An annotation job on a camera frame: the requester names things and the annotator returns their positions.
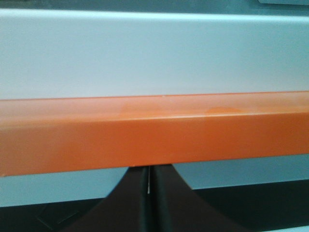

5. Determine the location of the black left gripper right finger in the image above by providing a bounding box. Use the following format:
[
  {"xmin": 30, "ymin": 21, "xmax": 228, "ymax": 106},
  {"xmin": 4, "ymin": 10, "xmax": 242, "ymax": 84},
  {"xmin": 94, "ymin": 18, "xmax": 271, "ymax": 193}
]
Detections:
[{"xmin": 150, "ymin": 165, "xmax": 239, "ymax": 232}]

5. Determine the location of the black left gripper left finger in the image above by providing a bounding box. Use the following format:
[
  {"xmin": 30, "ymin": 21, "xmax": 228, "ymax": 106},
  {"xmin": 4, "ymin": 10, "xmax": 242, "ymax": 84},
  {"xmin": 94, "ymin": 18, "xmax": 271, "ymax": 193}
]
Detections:
[{"xmin": 64, "ymin": 167, "xmax": 148, "ymax": 232}]

